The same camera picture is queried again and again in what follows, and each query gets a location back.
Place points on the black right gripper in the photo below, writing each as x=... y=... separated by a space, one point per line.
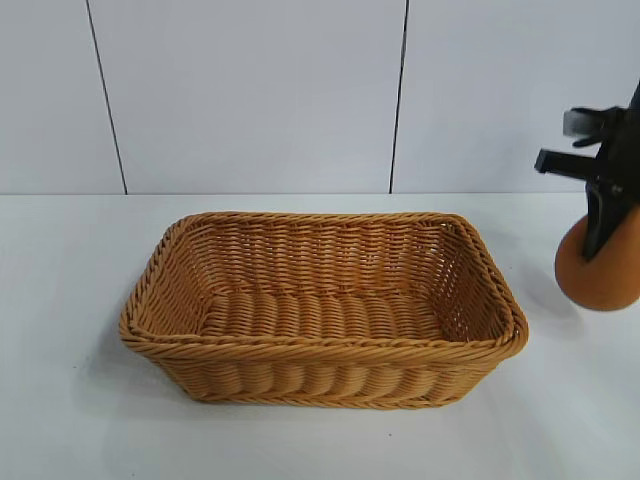
x=620 y=150

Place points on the orange with knobbed stem end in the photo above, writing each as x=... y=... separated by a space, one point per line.
x=600 y=290

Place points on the tan woven wicker basket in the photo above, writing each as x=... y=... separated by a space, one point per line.
x=325 y=360

